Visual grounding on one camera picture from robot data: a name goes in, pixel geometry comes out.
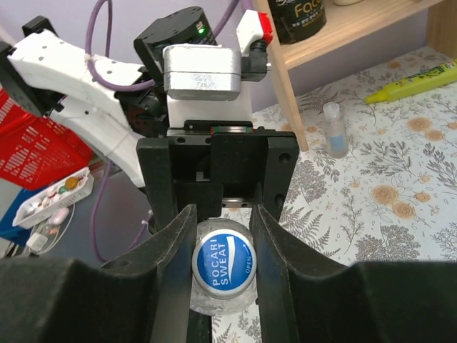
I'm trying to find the red plastic basket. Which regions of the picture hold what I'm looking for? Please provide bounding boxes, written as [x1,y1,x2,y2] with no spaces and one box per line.
[1,90,93,190]

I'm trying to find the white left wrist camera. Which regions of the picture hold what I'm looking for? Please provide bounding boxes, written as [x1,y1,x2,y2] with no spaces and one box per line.
[163,10,273,129]

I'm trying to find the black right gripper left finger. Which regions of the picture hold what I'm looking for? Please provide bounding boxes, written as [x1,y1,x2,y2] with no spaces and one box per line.
[1,205,197,342]

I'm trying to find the white blue Pocari cap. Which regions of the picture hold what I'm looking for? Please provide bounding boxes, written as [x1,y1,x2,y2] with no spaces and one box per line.
[192,229,257,299]

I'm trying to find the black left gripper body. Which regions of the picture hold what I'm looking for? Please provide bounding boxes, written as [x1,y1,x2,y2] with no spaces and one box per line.
[136,7,299,232]

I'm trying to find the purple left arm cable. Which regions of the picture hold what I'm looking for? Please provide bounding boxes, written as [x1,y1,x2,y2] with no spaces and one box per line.
[85,0,254,262]

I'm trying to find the green white snack bag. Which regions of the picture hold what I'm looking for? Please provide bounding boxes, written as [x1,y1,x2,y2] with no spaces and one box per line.
[268,0,326,44]

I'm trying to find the yellow marker tube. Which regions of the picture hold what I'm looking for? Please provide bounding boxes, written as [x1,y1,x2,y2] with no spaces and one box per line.
[365,60,456,104]

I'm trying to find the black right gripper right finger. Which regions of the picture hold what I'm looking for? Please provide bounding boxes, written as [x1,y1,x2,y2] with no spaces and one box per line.
[250,205,456,342]

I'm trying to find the floral patterned table mat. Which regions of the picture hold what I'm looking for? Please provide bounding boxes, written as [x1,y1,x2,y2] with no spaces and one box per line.
[210,46,457,343]

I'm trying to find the small clear dropper bottle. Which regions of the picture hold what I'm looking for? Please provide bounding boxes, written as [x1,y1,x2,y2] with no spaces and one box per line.
[323,102,348,159]

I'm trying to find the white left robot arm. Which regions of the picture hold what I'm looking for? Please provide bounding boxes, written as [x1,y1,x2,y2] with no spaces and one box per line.
[1,6,299,230]

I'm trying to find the clear long bottle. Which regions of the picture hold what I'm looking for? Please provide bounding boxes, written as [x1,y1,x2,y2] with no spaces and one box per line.
[190,218,257,316]

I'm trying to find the white tray small items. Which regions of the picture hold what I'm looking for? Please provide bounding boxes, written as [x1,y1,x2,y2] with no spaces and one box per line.
[12,167,94,229]

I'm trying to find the wooden shelf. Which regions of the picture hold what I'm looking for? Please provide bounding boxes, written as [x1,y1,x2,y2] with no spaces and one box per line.
[268,0,456,151]

